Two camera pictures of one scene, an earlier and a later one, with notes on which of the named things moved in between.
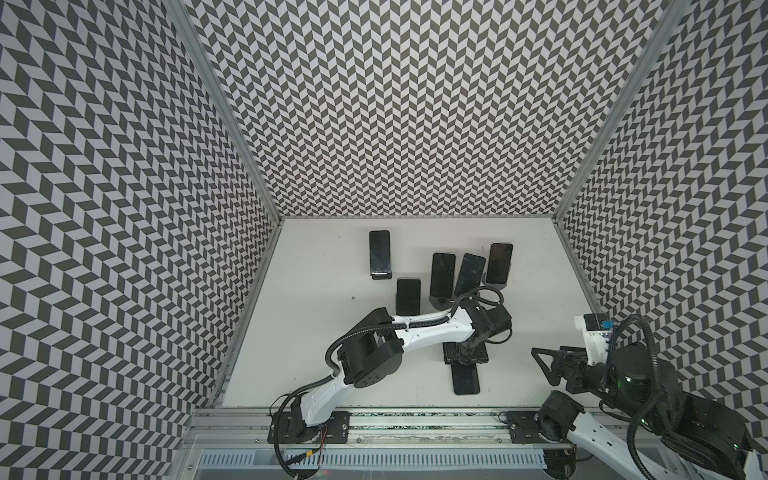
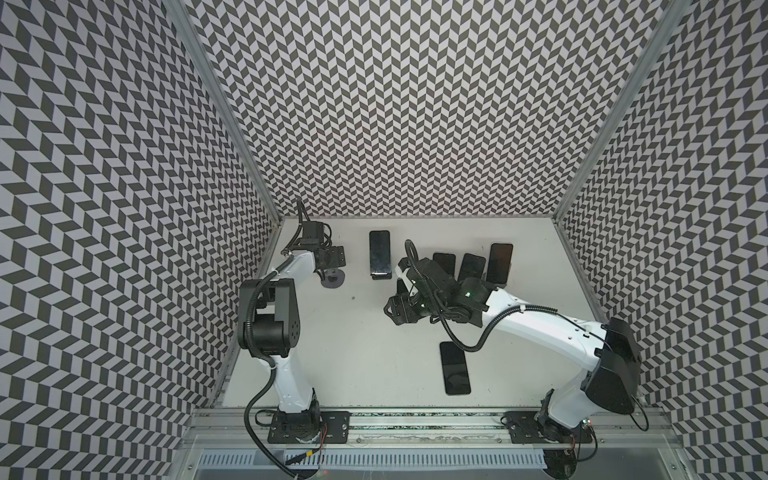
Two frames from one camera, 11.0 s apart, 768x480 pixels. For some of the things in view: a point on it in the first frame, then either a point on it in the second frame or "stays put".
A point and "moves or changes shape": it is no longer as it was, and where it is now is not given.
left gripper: [453, 355] → [337, 256]
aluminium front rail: [238, 429] stays put
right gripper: [567, 366] → [405, 303]
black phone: [499, 262] stays put
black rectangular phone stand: [381, 275] stays put
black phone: [470, 274] stays put
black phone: [465, 378] moves or changes shape
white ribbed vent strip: [377, 460] stays put
